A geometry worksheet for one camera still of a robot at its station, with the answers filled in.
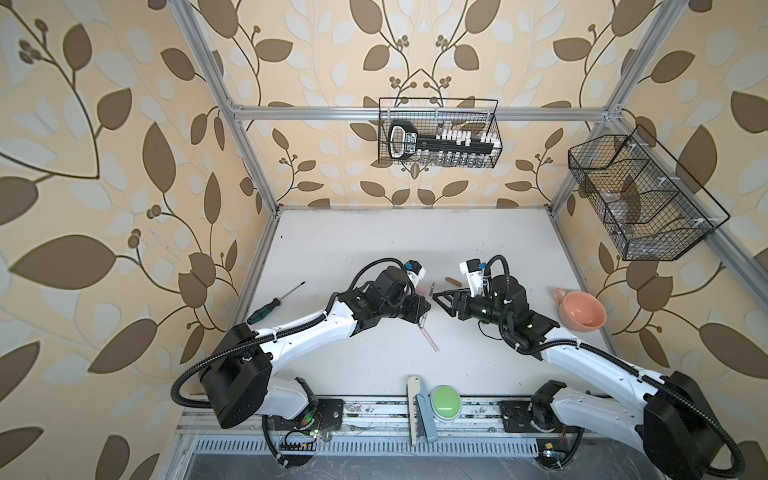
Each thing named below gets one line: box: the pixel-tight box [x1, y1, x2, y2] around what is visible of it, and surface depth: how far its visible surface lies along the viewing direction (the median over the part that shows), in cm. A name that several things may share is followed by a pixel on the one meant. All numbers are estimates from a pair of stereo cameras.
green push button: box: [429, 385, 463, 421], surface depth 77 cm
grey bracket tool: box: [407, 376, 438, 446], surface depth 74 cm
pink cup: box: [553, 288, 607, 333], surface depth 89 cm
